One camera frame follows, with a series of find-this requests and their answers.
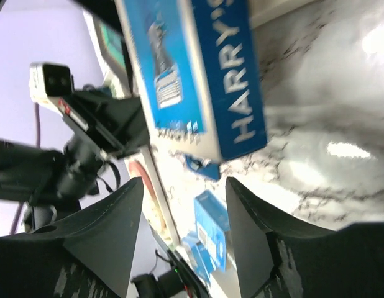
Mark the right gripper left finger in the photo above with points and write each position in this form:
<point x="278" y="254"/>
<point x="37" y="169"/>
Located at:
<point x="103" y="236"/>

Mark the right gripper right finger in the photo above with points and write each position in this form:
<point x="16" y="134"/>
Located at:
<point x="256" y="225"/>

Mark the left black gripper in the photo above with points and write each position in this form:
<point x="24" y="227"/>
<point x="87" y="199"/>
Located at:
<point x="104" y="128"/>

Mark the blister razor pack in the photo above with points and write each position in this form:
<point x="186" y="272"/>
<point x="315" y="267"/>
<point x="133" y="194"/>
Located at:
<point x="205" y="168"/>
<point x="207" y="245"/>

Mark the pink cream round plate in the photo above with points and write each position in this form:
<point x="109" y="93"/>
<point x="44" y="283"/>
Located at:
<point x="150" y="206"/>

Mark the square green ceramic plate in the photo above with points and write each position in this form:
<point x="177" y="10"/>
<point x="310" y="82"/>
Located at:
<point x="111" y="48"/>

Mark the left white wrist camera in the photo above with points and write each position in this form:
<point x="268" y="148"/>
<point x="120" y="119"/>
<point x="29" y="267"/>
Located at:
<point x="49" y="80"/>

